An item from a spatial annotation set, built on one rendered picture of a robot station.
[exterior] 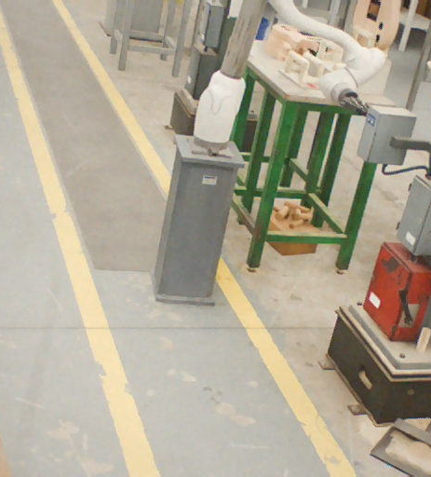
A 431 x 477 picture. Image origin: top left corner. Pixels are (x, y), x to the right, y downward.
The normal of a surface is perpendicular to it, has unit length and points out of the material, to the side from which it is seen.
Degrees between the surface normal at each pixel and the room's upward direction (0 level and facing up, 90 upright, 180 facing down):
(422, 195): 90
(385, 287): 90
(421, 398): 90
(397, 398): 90
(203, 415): 0
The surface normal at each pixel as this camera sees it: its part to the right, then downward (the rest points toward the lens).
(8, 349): 0.18, -0.89
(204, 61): 0.25, 0.45
